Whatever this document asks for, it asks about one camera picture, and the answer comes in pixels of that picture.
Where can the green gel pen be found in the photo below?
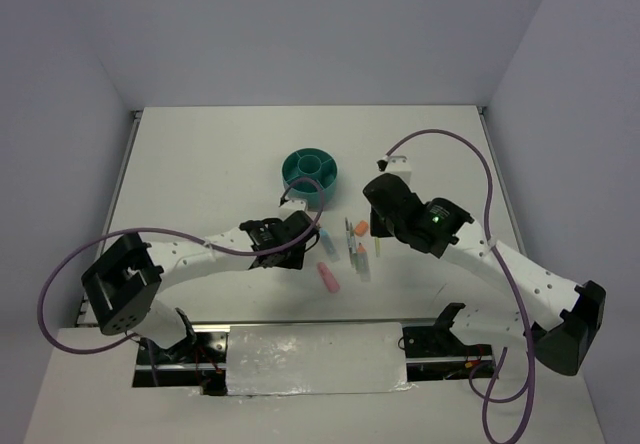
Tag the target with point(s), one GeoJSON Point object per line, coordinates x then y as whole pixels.
{"type": "Point", "coordinates": [353, 244]}

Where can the teal round divided organizer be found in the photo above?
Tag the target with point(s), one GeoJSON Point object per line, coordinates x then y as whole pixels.
{"type": "Point", "coordinates": [310, 169]}

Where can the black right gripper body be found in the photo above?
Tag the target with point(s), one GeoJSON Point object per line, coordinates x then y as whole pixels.
{"type": "Point", "coordinates": [383, 227]}

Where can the silver foil tape sheet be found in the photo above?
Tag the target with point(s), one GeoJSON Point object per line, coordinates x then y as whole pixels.
{"type": "Point", "coordinates": [315, 359]}

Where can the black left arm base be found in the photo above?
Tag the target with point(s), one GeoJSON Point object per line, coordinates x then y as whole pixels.
{"type": "Point", "coordinates": [203, 367]}

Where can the pink capsule correction tape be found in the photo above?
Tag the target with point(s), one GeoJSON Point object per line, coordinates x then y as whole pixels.
{"type": "Point", "coordinates": [328, 278]}

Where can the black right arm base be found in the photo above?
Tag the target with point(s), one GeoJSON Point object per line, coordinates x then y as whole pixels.
{"type": "Point", "coordinates": [433, 353]}

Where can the grey translucent highlighter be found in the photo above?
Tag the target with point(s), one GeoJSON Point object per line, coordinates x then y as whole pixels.
{"type": "Point", "coordinates": [363, 269]}

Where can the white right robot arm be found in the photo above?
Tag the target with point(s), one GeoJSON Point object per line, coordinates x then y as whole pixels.
{"type": "Point", "coordinates": [564, 317]}

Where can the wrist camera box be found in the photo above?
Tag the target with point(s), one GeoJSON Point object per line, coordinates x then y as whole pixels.
{"type": "Point", "coordinates": [293, 205]}
{"type": "Point", "coordinates": [397, 165]}

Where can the blue highlighter marker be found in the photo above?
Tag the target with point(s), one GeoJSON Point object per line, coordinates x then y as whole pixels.
{"type": "Point", "coordinates": [328, 245]}

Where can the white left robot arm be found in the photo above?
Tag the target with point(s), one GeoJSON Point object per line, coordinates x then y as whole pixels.
{"type": "Point", "coordinates": [123, 285]}

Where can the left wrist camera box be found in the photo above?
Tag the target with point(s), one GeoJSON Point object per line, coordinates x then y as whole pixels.
{"type": "Point", "coordinates": [293, 205]}

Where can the purple gel pen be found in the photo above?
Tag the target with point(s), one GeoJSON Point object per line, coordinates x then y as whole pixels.
{"type": "Point", "coordinates": [348, 236]}

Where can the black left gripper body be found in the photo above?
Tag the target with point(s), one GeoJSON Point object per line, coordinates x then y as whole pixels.
{"type": "Point", "coordinates": [293, 258]}

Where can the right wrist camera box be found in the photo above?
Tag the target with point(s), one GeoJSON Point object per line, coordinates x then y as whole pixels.
{"type": "Point", "coordinates": [397, 165]}

